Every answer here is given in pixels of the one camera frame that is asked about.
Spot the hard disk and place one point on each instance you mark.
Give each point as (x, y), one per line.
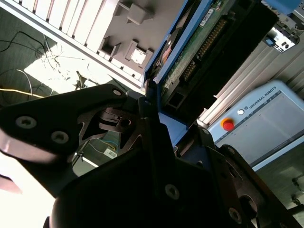
(190, 47)

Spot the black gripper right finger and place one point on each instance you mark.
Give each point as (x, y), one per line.
(249, 185)

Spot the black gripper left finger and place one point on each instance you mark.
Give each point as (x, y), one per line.
(47, 114)

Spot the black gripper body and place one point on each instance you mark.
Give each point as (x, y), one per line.
(107, 202)

